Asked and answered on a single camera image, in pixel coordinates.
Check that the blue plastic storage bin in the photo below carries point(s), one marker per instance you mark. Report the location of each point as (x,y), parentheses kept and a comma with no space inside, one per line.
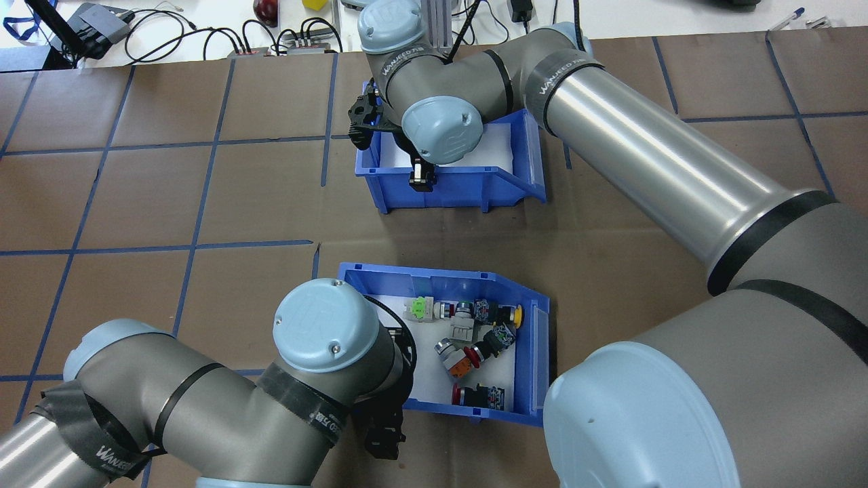
(441,278)
(461,190)

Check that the pile of push-button switches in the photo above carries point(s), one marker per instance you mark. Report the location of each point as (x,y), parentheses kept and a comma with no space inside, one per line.
(434,379)

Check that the silver button orange block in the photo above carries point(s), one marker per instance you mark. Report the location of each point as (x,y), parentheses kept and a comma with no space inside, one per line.
(453,356)

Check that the red button blue block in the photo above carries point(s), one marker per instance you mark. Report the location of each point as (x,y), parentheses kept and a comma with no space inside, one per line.
(478,396)

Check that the small silver red button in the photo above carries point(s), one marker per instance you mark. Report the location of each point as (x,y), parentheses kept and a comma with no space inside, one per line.
(444,310)

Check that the grey adapter box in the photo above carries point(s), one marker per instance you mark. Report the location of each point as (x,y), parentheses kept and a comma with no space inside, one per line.
(102,24)

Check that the white foam liner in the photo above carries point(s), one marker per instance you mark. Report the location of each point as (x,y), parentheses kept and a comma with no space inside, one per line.
(498,146)

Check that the grey blue teach pendant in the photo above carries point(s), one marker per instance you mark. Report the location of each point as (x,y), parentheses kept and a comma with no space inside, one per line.
(352,3)

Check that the yellow cube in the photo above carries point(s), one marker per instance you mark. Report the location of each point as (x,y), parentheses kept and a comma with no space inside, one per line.
(314,3)

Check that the red yellow toy fruit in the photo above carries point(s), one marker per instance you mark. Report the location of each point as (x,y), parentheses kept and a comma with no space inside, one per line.
(266,9)

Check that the black power adapter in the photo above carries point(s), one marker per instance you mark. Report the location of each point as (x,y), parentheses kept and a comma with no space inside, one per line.
(521,9)

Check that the black stand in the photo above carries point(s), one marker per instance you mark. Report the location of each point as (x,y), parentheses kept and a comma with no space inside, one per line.
(57,30)

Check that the dark flat object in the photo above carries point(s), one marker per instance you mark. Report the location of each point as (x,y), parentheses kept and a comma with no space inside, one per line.
(729,2)

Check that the blue pen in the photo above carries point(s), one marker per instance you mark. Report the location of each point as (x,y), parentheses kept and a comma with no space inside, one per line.
(786,18)

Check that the silver clip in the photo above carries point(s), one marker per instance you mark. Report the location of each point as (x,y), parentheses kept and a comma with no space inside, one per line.
(818,22)

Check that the green white button switch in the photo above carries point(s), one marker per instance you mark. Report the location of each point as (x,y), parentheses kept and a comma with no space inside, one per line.
(419,308)

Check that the aluminium profile post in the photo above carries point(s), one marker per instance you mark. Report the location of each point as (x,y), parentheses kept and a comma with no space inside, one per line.
(441,20)

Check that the yellow push button switch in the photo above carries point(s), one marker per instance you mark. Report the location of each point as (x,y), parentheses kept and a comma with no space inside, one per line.
(502,314)

